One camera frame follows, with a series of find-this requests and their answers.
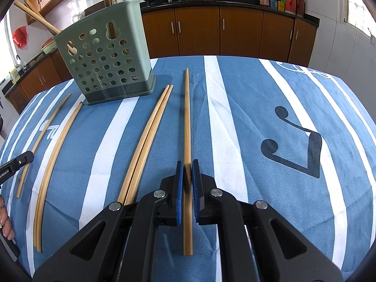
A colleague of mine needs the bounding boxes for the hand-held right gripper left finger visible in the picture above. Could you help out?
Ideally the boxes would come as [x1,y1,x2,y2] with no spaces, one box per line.
[32,161,185,282]

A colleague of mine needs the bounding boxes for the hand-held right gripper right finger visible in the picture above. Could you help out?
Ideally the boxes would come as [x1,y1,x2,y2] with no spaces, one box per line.
[192,159,344,282]

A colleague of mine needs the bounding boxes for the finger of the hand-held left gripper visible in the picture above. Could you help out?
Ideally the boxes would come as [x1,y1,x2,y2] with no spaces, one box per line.
[6,151,34,170]

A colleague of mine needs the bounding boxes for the green perforated utensil holder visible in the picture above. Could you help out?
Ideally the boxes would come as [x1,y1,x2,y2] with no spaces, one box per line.
[53,0,156,106]

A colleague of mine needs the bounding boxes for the person's left hand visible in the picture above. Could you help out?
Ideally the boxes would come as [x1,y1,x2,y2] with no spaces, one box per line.
[0,195,15,240]

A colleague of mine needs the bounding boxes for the blue white striped tablecloth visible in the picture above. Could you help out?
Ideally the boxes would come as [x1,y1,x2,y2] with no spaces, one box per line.
[0,55,376,282]

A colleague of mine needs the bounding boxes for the green bowl with red lid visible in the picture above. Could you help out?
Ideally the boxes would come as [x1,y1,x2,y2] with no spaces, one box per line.
[41,38,58,55]

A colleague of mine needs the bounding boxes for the hanging red plastic bag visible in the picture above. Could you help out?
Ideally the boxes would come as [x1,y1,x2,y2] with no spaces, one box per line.
[12,26,27,49]

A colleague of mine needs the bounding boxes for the clear plastic cups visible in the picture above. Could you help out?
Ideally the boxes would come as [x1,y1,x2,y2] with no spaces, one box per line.
[70,10,86,25]

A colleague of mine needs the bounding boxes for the black kitchen countertop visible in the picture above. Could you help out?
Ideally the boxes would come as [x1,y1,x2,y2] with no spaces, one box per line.
[1,0,320,94]

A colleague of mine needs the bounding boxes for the window with security bars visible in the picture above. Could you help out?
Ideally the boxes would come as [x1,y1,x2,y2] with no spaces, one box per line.
[342,0,376,40]

